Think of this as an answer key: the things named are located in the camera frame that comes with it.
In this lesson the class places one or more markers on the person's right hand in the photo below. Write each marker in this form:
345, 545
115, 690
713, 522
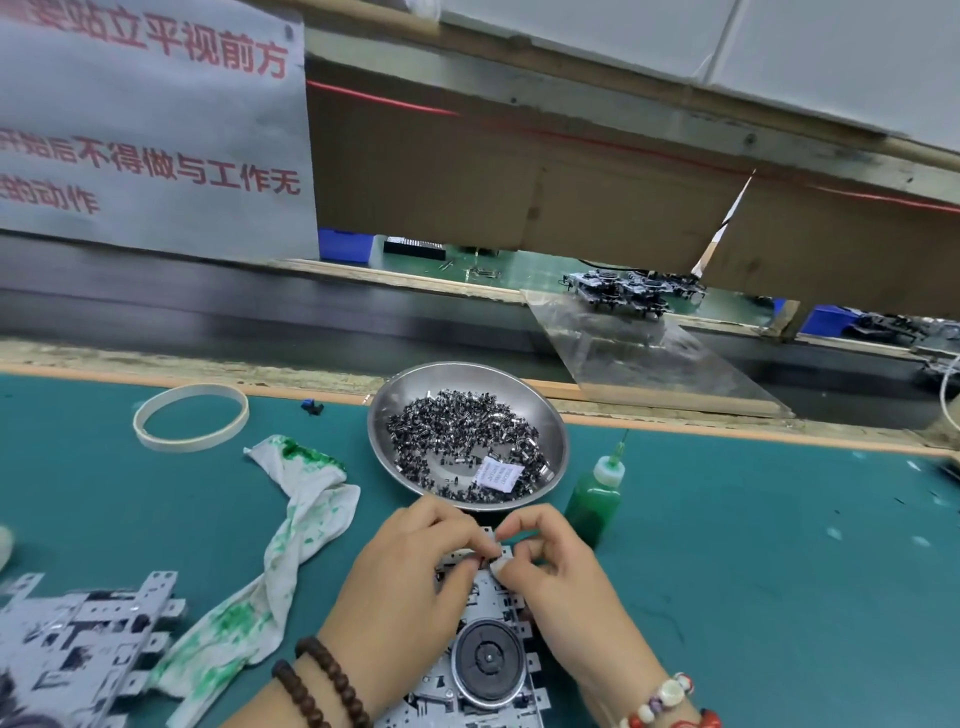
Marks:
578, 600

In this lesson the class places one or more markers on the white paper sign red text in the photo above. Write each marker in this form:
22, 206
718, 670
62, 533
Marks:
150, 135

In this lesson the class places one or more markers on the finished mechanisms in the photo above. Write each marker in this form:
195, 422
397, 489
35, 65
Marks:
623, 291

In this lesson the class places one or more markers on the green glue squeeze bottle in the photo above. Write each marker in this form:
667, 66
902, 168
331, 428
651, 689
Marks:
593, 507

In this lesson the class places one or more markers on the person's left hand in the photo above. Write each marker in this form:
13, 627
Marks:
405, 593

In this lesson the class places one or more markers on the wooden shelf beam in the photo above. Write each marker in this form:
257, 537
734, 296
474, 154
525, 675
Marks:
600, 113

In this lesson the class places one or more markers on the brown cardboard panel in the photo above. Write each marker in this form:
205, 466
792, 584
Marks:
480, 180

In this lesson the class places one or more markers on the white green-stained cloth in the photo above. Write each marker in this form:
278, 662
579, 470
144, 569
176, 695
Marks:
308, 503

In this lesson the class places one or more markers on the round metal bowl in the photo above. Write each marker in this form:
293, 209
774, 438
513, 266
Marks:
405, 383

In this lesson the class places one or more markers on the small blue cap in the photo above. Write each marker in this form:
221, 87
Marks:
312, 405

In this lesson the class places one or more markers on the black conveyor belt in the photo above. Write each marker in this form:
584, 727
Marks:
180, 293

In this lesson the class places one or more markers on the blue plastic bin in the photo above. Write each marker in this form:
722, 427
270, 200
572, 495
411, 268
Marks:
825, 320
347, 248

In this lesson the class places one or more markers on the black flat box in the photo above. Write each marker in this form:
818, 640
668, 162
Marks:
414, 248

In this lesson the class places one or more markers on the pile of small metal parts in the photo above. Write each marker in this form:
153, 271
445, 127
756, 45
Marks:
450, 428

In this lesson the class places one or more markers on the clear plastic sheet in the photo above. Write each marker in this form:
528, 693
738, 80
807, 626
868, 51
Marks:
675, 368

